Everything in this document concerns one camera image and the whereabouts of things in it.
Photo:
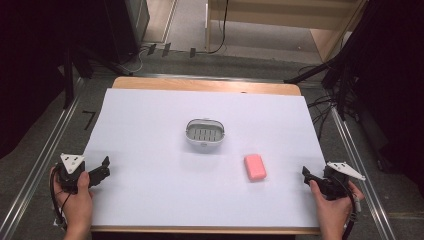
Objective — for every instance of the wooden table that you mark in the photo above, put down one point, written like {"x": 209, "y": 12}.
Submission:
{"x": 200, "y": 85}

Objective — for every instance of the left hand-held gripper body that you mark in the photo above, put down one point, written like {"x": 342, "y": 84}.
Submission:
{"x": 70, "y": 176}

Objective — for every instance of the dark cabinet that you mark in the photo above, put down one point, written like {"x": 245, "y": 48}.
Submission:
{"x": 131, "y": 23}

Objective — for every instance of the person's right hand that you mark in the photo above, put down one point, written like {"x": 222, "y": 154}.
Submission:
{"x": 331, "y": 211}

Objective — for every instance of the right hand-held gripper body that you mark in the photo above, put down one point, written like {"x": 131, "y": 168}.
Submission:
{"x": 337, "y": 181}

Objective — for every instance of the black tape strip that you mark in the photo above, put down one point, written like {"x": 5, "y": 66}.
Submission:
{"x": 151, "y": 49}
{"x": 192, "y": 52}
{"x": 166, "y": 49}

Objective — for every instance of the person's left hand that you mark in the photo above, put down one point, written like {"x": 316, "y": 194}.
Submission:
{"x": 77, "y": 206}

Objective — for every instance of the pink soap bar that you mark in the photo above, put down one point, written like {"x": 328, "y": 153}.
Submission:
{"x": 255, "y": 167}

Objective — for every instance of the black curtain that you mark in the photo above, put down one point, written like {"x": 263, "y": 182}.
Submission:
{"x": 30, "y": 66}
{"x": 393, "y": 83}

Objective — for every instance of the metal floor rail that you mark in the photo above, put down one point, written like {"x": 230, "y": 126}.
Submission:
{"x": 36, "y": 166}
{"x": 361, "y": 180}

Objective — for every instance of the white soap dish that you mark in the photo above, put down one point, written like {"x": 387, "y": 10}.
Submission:
{"x": 204, "y": 132}

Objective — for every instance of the white table sheet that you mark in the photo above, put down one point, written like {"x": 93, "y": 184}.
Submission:
{"x": 166, "y": 186}

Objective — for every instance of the black metal stand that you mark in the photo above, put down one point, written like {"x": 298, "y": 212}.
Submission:
{"x": 68, "y": 80}
{"x": 333, "y": 70}

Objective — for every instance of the light wooden shelf unit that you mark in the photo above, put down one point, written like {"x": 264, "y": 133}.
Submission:
{"x": 283, "y": 16}

